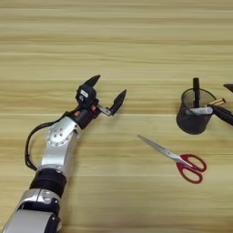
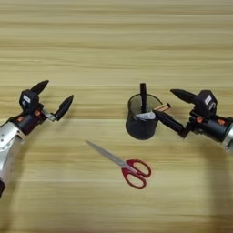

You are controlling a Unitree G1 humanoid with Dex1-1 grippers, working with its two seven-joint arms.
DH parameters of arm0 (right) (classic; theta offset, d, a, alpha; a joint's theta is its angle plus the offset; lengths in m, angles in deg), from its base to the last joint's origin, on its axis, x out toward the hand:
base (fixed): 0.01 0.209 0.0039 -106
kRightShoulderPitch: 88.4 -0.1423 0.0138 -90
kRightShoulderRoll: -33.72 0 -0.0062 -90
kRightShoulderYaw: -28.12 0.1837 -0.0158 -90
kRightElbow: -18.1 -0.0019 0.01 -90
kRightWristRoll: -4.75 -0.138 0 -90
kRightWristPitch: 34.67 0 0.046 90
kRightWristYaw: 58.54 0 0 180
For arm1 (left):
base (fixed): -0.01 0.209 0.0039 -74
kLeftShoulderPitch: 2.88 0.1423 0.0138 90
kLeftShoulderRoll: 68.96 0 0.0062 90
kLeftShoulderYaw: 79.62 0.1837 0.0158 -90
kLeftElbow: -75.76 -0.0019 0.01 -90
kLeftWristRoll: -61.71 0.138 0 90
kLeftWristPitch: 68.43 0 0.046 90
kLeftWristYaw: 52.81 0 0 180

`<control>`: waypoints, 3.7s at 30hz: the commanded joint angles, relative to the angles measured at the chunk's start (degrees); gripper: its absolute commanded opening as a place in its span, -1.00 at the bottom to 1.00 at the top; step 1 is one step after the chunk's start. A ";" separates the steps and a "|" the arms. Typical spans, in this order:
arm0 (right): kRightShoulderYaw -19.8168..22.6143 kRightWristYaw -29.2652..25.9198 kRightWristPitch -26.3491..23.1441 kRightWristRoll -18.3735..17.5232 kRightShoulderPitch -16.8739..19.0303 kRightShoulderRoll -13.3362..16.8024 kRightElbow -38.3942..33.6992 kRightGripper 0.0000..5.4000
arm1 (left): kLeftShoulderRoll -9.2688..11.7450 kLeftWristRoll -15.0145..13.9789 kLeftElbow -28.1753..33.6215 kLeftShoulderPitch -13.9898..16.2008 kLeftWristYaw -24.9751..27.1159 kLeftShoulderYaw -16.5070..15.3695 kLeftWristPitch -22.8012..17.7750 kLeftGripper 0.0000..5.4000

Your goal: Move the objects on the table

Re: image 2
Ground gripper small black box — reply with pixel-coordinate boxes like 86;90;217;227
193;89;218;119
18;89;41;115

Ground black mesh pen cup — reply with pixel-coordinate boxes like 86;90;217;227
125;92;165;141

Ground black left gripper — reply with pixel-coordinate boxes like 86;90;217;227
5;79;76;137

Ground red handled scissors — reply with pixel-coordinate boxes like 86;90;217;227
85;139;152;190

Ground left gripper small black box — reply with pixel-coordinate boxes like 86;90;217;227
18;89;41;115

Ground amber handle screwdriver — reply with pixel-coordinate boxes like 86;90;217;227
152;102;172;113

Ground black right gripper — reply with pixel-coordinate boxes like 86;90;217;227
153;88;233;144

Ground right gripper small black box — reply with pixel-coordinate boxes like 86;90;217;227
193;89;218;119

